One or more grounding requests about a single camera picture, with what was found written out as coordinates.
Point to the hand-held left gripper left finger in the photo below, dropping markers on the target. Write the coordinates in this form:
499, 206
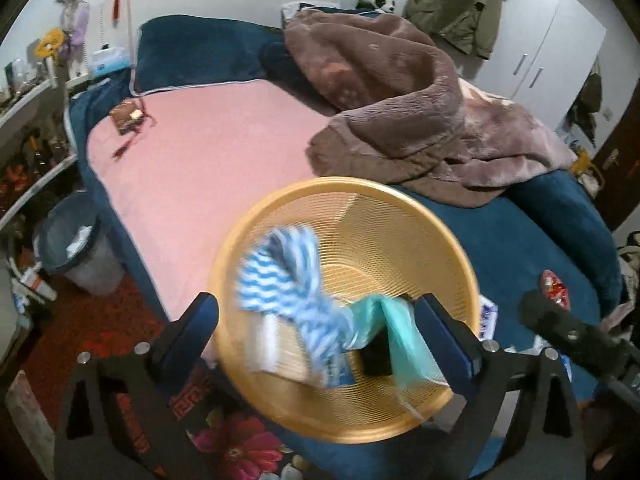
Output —
192, 332

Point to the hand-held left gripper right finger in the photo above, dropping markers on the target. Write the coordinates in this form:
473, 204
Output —
445, 345

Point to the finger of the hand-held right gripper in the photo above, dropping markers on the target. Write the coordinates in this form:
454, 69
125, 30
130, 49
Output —
550, 320

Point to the teal cloth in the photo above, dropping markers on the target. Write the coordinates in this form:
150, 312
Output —
400, 330

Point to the white cotton swab pack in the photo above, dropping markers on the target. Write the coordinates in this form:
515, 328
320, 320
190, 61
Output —
267, 345

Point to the blue white zigzag cloth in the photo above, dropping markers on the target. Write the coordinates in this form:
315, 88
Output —
280, 280

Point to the yellow plastic mesh basket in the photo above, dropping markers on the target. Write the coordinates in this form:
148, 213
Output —
380, 240

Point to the red snack packet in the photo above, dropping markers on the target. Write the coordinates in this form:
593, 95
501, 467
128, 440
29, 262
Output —
555, 287

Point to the white blue tissue packet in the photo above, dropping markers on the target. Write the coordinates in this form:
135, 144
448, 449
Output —
489, 317

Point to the beige bag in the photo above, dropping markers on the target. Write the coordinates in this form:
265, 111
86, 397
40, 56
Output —
631, 265

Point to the red floral rug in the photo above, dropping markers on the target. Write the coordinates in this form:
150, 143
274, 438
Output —
240, 450

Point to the grey trash bin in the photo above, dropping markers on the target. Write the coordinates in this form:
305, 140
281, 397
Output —
80, 265

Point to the pink bed sheet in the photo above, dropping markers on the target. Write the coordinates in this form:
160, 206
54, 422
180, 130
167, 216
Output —
210, 160

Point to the wooden board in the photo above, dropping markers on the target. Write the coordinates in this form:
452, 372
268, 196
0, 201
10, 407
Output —
30, 425

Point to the brown door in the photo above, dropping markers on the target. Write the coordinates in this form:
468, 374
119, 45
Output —
625, 140

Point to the dark hanging garment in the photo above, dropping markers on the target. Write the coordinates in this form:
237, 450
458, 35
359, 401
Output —
587, 100

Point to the brown wallet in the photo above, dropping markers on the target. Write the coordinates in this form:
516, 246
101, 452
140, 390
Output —
125, 117

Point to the brown fleece blanket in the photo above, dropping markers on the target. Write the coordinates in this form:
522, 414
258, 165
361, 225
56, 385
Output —
390, 85

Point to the blue pillow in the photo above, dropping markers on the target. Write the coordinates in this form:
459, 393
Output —
200, 50

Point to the blue tissue box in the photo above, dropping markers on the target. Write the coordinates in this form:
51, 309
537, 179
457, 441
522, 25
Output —
110, 60

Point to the white wardrobe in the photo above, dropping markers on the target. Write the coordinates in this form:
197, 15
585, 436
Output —
550, 35

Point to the white storage shelf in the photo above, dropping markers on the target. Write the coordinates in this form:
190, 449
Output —
30, 95

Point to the yellow artificial flower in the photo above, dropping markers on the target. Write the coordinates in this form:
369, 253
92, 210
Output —
50, 42

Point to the olive green jacket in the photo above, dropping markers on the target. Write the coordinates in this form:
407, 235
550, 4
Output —
460, 5

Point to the white purple figurine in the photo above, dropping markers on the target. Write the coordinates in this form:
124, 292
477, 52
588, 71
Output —
75, 20

